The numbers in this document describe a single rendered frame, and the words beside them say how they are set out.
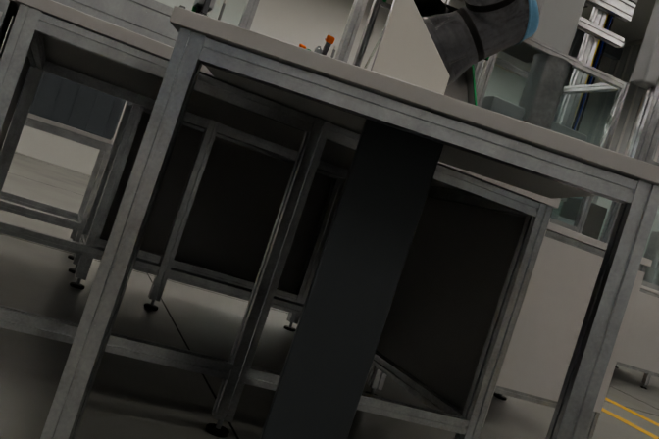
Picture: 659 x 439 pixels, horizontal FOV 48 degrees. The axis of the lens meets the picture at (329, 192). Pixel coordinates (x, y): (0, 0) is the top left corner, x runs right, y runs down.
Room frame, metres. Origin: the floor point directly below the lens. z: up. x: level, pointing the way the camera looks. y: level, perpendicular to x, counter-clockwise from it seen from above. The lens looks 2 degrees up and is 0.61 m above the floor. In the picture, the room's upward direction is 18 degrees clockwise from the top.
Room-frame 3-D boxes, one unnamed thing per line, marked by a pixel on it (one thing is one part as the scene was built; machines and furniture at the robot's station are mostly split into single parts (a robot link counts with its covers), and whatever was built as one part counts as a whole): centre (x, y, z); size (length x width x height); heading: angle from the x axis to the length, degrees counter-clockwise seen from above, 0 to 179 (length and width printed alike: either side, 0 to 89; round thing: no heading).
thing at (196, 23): (1.59, -0.11, 0.84); 0.90 x 0.70 x 0.03; 90
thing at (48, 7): (2.51, 0.32, 0.85); 1.50 x 1.41 x 0.03; 111
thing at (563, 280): (3.32, -0.77, 0.43); 1.11 x 0.68 x 0.86; 111
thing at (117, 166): (3.60, -0.08, 0.43); 2.20 x 0.38 x 0.86; 111
